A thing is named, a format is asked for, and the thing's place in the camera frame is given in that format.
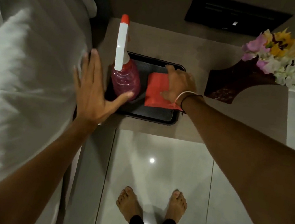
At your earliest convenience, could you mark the person's right hand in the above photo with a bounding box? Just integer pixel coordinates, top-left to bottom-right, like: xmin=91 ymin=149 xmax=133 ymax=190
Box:
xmin=159 ymin=64 xmax=200 ymax=107

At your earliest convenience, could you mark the person's left hand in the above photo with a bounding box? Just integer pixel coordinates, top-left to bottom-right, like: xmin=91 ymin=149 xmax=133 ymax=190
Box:
xmin=66 ymin=47 xmax=140 ymax=133

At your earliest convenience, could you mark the red cloth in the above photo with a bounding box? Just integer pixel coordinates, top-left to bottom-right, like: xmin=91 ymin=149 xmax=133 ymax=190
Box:
xmin=144 ymin=71 xmax=186 ymax=112

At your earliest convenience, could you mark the person's left forearm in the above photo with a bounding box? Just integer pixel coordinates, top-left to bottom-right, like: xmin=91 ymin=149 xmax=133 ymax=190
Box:
xmin=0 ymin=108 xmax=103 ymax=224

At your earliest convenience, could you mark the person's right forearm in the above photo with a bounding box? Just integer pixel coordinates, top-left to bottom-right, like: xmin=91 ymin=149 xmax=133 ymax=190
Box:
xmin=166 ymin=94 xmax=295 ymax=224

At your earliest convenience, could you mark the pink spray bottle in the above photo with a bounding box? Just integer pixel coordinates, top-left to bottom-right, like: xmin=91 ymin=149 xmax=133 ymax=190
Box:
xmin=107 ymin=13 xmax=151 ymax=103

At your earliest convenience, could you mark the black rectangular tray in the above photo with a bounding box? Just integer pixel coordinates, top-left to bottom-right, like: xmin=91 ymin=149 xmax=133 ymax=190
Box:
xmin=102 ymin=49 xmax=188 ymax=127

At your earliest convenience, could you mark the white bed duvet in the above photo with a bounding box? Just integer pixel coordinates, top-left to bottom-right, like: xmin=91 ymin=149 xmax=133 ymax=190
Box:
xmin=0 ymin=0 xmax=100 ymax=224

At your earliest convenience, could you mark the dark brown wooden vase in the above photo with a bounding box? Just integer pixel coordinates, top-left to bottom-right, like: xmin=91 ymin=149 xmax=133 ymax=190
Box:
xmin=203 ymin=49 xmax=284 ymax=112

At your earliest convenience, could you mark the person's left foot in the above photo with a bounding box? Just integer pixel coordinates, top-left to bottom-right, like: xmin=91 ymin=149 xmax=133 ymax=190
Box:
xmin=113 ymin=185 xmax=148 ymax=224

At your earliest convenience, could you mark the person's foot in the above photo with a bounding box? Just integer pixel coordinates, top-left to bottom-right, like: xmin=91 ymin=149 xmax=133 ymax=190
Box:
xmin=113 ymin=185 xmax=148 ymax=224
xmin=163 ymin=188 xmax=190 ymax=224

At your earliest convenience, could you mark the person's right foot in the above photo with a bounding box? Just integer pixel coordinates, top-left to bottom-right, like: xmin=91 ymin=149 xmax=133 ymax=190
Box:
xmin=163 ymin=188 xmax=190 ymax=224

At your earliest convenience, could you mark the artificial flower bouquet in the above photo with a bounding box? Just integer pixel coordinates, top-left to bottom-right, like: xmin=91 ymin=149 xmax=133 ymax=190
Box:
xmin=237 ymin=21 xmax=295 ymax=88

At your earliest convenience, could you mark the white wrist bracelet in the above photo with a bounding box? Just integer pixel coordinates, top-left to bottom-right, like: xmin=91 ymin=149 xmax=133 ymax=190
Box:
xmin=174 ymin=89 xmax=198 ymax=108

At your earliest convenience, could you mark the black thread wrist bracelet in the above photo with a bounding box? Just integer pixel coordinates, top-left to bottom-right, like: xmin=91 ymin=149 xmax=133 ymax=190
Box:
xmin=179 ymin=92 xmax=206 ymax=118

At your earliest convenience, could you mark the black wall switch panel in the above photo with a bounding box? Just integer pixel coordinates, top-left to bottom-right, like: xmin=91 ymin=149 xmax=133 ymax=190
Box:
xmin=183 ymin=0 xmax=295 ymax=42

